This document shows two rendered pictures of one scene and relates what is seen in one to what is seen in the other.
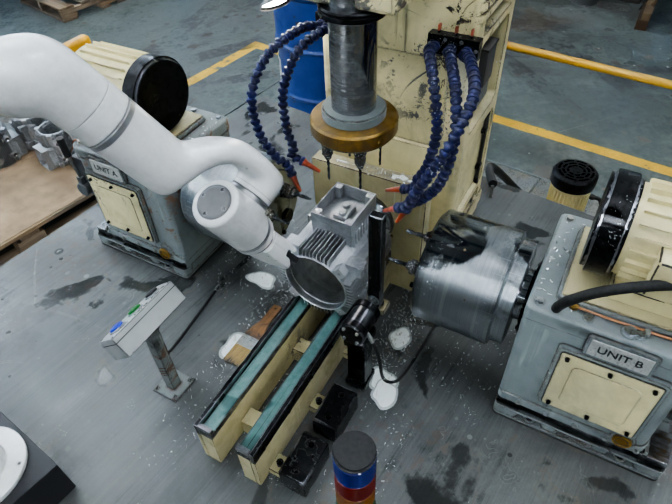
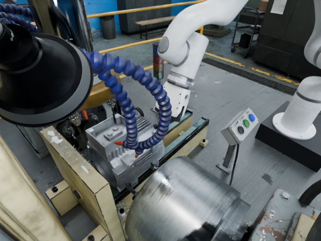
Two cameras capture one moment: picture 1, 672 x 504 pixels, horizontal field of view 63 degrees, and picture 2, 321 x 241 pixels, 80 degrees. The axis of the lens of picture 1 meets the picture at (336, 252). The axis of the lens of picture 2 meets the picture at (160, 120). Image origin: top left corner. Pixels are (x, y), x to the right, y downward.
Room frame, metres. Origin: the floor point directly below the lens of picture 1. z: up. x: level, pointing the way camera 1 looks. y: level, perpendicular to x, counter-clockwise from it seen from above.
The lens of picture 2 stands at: (1.34, 0.21, 1.53)
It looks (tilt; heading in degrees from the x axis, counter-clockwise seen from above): 38 degrees down; 192
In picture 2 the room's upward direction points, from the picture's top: straight up
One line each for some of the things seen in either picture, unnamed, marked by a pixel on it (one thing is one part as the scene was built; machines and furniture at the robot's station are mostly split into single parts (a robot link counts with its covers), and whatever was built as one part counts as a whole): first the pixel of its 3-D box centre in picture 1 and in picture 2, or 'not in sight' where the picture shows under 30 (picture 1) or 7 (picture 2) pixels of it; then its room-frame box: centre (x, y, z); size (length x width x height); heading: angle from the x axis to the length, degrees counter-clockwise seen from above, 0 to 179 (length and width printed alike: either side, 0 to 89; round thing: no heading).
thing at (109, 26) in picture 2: not in sight; (108, 26); (-3.86, -2.33, 0.30); 0.39 x 0.39 x 0.60
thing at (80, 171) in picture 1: (87, 165); not in sight; (1.24, 0.66, 1.07); 0.08 x 0.07 x 0.20; 149
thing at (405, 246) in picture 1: (376, 215); (74, 198); (1.09, -0.11, 0.97); 0.30 x 0.11 x 0.34; 59
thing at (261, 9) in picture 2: not in sight; (256, 29); (-3.36, 1.29, 0.50); 0.88 x 0.53 x 1.00; 125
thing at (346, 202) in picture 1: (344, 214); (113, 136); (0.94, -0.02, 1.11); 0.12 x 0.11 x 0.07; 149
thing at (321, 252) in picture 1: (337, 255); (126, 150); (0.91, 0.00, 1.01); 0.20 x 0.19 x 0.19; 149
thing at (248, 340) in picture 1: (255, 333); not in sight; (0.85, 0.21, 0.80); 0.21 x 0.05 x 0.01; 148
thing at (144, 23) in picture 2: not in sight; (159, 28); (-4.28, -1.01, 0.21); 1.40 x 0.33 x 0.43; 140
